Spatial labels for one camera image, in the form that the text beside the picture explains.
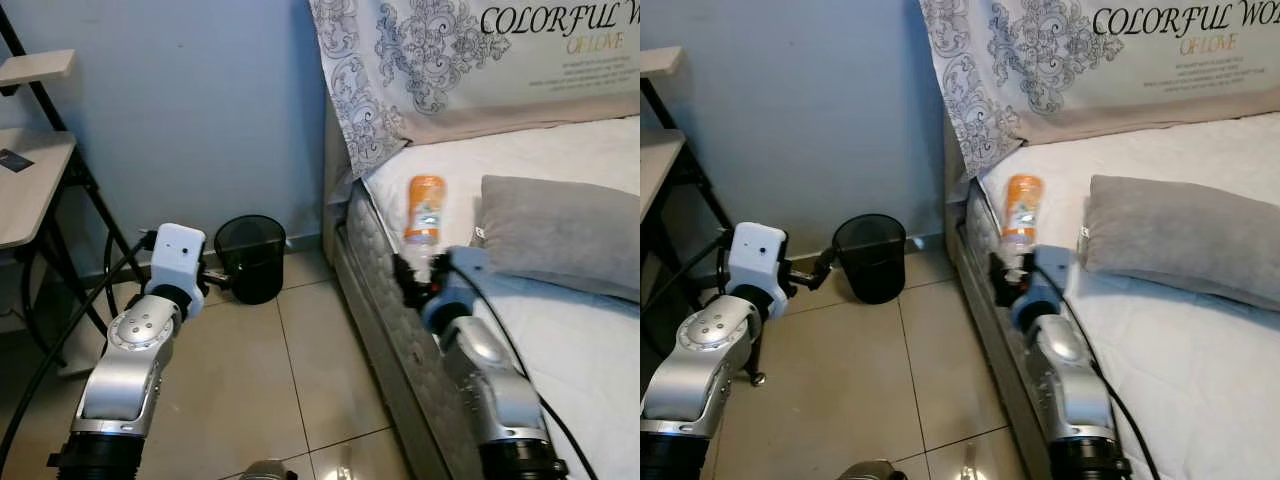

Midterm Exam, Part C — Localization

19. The orange plastic bottle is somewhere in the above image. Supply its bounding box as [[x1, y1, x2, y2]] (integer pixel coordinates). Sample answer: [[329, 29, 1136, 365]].
[[1001, 174, 1046, 269], [403, 175, 448, 273]]

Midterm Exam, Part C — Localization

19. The grey pillow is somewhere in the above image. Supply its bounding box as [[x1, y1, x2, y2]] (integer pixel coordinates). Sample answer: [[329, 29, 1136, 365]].
[[1078, 175, 1280, 313], [476, 175, 641, 303]]

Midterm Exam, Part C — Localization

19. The black mesh waste bin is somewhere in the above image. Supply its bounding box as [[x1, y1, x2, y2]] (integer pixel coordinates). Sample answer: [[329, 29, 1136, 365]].
[[832, 213, 908, 306], [213, 214, 288, 306]]

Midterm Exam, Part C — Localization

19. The grey bed base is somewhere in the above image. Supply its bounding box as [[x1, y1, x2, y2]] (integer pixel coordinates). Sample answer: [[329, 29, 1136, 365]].
[[942, 95, 1051, 480], [325, 95, 451, 480]]

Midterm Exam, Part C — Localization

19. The white quilted mattress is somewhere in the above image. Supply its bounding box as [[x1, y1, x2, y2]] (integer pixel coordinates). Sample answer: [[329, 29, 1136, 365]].
[[345, 115, 641, 480], [965, 112, 1280, 480]]

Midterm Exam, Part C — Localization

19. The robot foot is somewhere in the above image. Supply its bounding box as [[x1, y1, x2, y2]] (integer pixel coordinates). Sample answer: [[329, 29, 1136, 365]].
[[836, 459, 909, 480], [238, 459, 301, 480]]

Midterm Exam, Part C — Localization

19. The light wooden shelf board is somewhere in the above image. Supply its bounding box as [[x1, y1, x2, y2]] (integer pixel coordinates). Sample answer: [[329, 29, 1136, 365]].
[[0, 49, 77, 88], [640, 46, 685, 80]]

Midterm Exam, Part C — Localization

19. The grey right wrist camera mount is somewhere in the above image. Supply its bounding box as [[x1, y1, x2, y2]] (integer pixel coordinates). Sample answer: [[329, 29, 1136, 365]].
[[1022, 246, 1079, 301], [432, 246, 492, 306]]

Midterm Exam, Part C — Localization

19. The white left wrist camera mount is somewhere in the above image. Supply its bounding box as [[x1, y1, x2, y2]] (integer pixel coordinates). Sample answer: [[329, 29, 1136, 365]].
[[148, 223, 208, 303], [726, 221, 789, 323]]

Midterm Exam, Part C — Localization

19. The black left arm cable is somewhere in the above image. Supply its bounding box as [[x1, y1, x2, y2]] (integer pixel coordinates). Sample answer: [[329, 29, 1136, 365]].
[[0, 232, 159, 471], [640, 232, 736, 313]]

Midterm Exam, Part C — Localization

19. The black metal desk frame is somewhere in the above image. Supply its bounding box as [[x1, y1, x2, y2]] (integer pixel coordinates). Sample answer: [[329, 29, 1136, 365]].
[[0, 5, 146, 341], [640, 78, 771, 386]]

